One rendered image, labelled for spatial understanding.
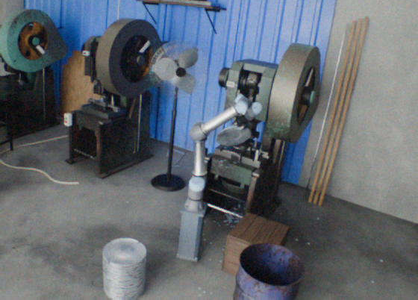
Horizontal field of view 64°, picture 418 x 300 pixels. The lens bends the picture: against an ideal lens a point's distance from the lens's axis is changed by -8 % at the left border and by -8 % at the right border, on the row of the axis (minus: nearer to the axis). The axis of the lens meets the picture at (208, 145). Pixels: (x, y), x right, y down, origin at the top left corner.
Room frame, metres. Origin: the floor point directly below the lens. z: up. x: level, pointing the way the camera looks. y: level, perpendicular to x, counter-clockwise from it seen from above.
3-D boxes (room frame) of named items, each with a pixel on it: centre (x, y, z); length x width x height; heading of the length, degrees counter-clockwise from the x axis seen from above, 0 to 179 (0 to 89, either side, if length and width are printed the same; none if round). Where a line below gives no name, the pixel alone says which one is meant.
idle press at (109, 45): (4.21, 1.06, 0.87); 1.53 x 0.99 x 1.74; 152
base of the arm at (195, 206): (2.43, 0.05, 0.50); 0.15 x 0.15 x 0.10
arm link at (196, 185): (2.44, 0.04, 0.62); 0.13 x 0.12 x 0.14; 174
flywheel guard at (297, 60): (3.07, -0.68, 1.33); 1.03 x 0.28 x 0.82; 154
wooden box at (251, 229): (2.37, -0.48, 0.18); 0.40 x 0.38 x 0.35; 156
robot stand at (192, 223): (2.43, 0.05, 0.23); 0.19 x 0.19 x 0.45; 82
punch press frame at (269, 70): (3.25, -0.39, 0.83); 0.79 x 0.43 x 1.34; 154
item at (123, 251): (1.93, 0.47, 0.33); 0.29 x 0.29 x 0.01
